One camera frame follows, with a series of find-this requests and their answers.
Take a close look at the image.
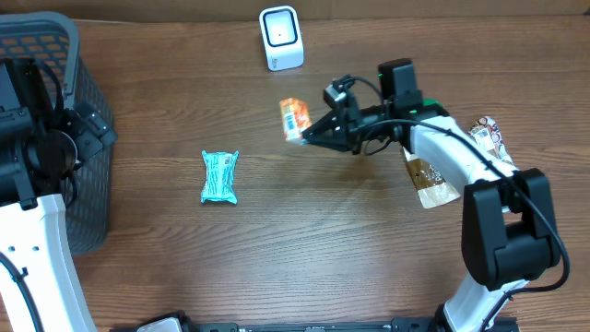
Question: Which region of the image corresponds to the orange tissue pack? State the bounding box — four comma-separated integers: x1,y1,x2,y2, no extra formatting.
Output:
279,98,312,144

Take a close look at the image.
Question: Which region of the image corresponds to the beige clear snack pouch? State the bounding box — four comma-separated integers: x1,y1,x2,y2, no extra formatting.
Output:
401,115,517,208

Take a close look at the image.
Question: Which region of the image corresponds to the teal white packet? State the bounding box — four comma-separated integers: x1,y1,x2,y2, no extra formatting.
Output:
201,150,240,205

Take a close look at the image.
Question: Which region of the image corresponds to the green lid white jar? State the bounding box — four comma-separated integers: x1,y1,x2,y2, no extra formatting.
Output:
422,98,446,113

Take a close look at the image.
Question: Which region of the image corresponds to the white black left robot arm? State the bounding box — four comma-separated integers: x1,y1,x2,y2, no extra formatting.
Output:
1,58,117,331

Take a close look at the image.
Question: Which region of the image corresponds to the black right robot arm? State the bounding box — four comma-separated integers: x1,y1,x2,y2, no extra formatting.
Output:
302,58,571,331

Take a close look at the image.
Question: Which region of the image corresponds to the white barcode scanner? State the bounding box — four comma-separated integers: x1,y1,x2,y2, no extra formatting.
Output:
259,6,304,72

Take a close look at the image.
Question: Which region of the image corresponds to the grey plastic mesh basket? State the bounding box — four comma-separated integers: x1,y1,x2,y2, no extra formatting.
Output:
1,11,114,255

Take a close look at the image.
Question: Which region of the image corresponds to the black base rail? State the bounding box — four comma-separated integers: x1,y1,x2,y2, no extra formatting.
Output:
110,311,520,332

